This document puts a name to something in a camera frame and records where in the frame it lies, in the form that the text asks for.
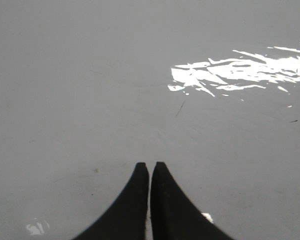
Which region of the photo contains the white whiteboard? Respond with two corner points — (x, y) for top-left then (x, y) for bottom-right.
(0, 0), (300, 240)

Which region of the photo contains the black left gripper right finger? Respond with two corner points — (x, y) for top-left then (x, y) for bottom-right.
(150, 162), (232, 240)

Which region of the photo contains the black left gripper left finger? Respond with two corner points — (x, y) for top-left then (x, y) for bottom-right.
(75, 162), (149, 240)

